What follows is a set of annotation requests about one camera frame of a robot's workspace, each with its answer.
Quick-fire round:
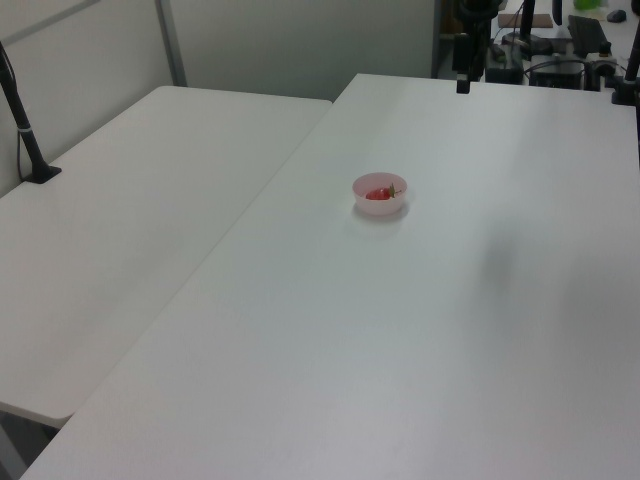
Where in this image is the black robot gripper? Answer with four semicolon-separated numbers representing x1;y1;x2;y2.
452;32;472;96

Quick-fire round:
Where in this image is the red strawberry with green leaves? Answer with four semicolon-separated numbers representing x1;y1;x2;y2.
365;183;404;201

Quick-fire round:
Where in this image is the pink plastic bowl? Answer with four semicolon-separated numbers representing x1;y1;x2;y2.
351;172;408;217

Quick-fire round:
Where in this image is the black monitor stand pole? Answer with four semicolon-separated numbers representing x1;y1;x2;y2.
502;0;551;51

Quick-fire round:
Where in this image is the black electronics box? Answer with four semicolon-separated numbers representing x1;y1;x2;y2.
529;53;587;90

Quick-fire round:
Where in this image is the brown flat board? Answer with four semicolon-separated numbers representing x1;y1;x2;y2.
497;13;554;29

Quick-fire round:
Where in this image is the black computer keyboard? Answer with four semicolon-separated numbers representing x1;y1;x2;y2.
567;14;609;59

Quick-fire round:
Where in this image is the silver device with black knob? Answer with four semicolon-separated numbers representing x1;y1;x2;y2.
583;42;629;92

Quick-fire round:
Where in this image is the black camera stand with clamp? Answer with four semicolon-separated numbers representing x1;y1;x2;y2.
610;29;640;106

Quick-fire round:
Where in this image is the grey metal partition post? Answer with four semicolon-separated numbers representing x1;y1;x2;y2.
154;0;189;87

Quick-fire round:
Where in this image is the black camera stand with base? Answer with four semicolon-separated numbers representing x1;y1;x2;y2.
0;42;64;186

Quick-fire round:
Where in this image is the black cable along stand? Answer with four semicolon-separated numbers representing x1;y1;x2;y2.
0;47;27;182

